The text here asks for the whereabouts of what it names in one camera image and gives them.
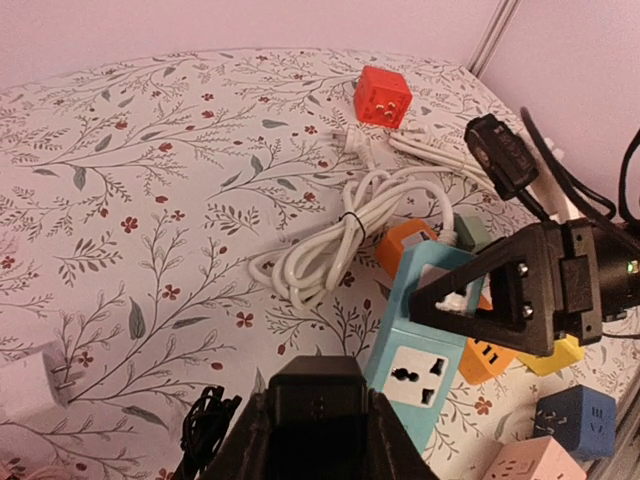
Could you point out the green plug adapter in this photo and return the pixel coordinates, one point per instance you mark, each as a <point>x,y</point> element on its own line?
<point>472,235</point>

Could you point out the teal USB charger socket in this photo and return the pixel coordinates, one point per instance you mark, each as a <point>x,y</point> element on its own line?
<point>412,364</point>

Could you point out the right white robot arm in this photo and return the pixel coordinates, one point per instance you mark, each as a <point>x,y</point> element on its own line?
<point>615,217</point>

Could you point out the right aluminium frame post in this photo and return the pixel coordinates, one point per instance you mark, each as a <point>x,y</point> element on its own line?
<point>499,22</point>

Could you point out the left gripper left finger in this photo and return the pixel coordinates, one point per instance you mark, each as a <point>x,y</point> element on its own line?
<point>221,440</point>

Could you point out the pink cube socket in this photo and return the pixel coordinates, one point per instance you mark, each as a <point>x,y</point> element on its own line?
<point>541,458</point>

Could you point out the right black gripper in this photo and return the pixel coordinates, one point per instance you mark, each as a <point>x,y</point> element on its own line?
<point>599,283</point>

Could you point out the red cube socket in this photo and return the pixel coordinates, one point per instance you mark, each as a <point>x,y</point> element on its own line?
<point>381,97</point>

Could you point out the blue cube socket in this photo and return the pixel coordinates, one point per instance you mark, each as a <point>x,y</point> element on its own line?
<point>581,419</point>

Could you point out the yellow cube socket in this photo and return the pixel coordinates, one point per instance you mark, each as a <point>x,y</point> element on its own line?
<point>567,351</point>

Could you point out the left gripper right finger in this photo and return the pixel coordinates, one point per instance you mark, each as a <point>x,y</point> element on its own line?
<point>392,454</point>

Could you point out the black plug with cable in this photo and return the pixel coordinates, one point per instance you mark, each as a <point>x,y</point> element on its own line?
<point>318,413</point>

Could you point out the orange power strip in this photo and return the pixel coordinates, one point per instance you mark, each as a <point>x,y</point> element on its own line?
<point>481,361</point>

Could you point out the white charger with pink cable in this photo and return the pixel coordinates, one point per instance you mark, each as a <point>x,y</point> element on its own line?
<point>35,385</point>

